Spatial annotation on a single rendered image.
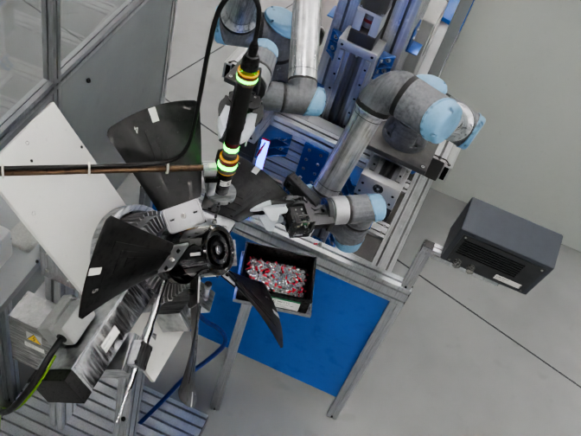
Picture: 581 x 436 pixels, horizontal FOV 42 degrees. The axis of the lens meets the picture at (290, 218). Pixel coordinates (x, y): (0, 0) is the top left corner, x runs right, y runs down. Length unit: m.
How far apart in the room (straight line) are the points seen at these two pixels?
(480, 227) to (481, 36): 1.52
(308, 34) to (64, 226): 0.76
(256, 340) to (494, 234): 1.11
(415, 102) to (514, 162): 1.89
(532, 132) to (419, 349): 1.13
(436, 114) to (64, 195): 0.90
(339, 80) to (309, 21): 0.58
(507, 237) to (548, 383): 1.53
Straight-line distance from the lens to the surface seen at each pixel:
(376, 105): 1.94
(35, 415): 2.79
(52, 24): 2.32
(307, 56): 1.94
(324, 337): 2.63
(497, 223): 2.05
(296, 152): 2.61
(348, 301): 2.44
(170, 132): 1.73
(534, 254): 2.05
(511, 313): 3.61
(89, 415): 2.79
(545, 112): 3.57
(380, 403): 3.09
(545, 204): 3.89
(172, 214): 1.77
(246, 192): 1.94
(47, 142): 1.81
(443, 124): 1.89
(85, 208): 1.85
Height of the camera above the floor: 2.59
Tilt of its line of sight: 47 degrees down
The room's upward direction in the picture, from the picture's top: 19 degrees clockwise
